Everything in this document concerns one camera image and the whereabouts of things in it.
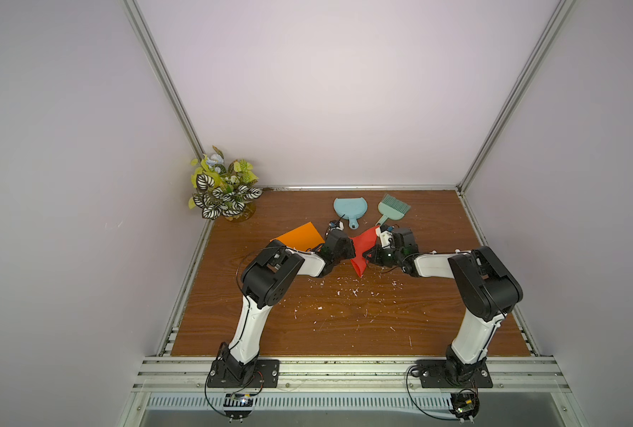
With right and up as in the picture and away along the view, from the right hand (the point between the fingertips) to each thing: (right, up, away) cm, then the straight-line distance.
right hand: (363, 249), depth 96 cm
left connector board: (-39, -40, -23) cm, 60 cm away
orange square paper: (-23, +3, +13) cm, 27 cm away
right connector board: (+24, -38, -26) cm, 52 cm away
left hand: (-1, +2, +4) cm, 4 cm away
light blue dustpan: (-2, +15, +18) cm, 24 cm away
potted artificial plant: (-49, +22, -6) cm, 54 cm away
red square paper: (0, +1, +6) cm, 6 cm away
